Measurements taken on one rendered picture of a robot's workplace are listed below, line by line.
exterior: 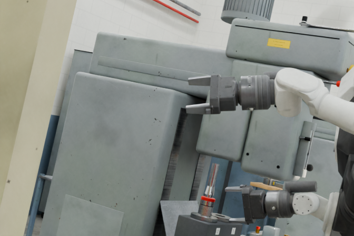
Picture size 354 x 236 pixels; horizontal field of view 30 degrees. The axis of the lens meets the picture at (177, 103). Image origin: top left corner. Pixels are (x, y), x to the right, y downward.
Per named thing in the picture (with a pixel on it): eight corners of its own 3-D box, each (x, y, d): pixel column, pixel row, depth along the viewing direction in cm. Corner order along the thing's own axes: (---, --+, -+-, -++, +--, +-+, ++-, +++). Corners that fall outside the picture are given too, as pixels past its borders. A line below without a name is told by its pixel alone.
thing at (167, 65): (271, 112, 271) (281, 65, 271) (249, 106, 251) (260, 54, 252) (114, 81, 311) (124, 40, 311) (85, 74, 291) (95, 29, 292)
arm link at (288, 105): (258, 121, 170) (303, 120, 169) (256, 91, 163) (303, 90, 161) (257, 91, 178) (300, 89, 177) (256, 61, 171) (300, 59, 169)
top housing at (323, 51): (357, 86, 257) (366, 45, 257) (339, 74, 234) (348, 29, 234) (248, 67, 280) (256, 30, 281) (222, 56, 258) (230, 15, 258)
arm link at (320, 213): (297, 207, 213) (336, 226, 207) (291, 208, 204) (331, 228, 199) (305, 188, 212) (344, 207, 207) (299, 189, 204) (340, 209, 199)
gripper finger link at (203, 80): (188, 86, 176) (212, 86, 175) (187, 77, 174) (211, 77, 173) (189, 82, 177) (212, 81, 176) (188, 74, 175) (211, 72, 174)
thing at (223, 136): (260, 165, 271) (274, 104, 272) (236, 162, 250) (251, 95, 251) (219, 155, 281) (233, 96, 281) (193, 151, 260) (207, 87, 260)
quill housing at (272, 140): (301, 183, 260) (318, 104, 261) (283, 182, 242) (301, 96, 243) (256, 172, 269) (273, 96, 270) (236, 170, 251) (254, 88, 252)
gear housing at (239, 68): (327, 106, 261) (333, 81, 261) (308, 97, 239) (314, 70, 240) (251, 92, 277) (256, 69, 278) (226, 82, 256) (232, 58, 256)
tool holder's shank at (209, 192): (214, 198, 215) (221, 164, 215) (212, 198, 212) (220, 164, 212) (204, 195, 216) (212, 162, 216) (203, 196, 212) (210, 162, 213)
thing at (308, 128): (305, 177, 251) (316, 123, 251) (302, 177, 247) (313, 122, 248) (295, 175, 253) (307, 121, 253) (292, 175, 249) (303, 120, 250)
